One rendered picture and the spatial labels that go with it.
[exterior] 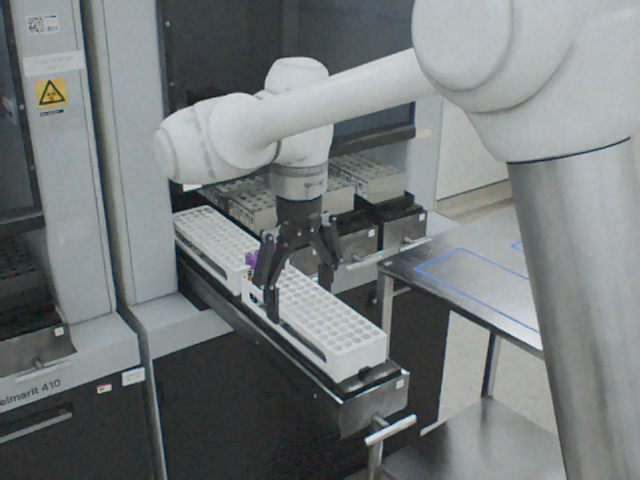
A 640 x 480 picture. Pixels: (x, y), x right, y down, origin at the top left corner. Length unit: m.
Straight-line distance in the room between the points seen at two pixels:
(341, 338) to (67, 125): 0.59
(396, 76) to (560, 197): 0.34
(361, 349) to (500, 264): 0.47
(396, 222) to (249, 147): 0.79
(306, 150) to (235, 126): 0.17
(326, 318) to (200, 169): 0.37
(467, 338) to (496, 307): 1.39
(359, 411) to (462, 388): 1.37
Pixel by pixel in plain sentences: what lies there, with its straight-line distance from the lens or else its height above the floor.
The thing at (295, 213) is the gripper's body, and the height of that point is 1.04.
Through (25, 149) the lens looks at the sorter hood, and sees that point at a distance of 1.30.
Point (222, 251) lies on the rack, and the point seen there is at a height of 0.87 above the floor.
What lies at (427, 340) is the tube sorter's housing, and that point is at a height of 0.42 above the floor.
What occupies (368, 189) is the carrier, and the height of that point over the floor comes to 0.86.
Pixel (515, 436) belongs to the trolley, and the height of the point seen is 0.28.
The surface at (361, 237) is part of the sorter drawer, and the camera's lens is 1.64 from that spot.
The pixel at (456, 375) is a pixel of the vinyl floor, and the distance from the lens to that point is 2.56.
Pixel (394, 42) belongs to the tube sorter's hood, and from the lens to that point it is 1.64.
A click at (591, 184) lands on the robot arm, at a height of 1.31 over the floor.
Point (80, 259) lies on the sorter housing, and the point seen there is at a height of 0.87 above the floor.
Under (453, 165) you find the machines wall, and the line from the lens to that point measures 3.62.
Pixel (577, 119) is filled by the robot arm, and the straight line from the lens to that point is 0.56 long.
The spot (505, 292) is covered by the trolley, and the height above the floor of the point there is 0.82.
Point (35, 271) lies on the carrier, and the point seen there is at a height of 0.88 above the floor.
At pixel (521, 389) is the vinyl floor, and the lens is 2.55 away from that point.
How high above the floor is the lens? 1.52
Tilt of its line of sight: 27 degrees down
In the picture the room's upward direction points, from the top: 1 degrees clockwise
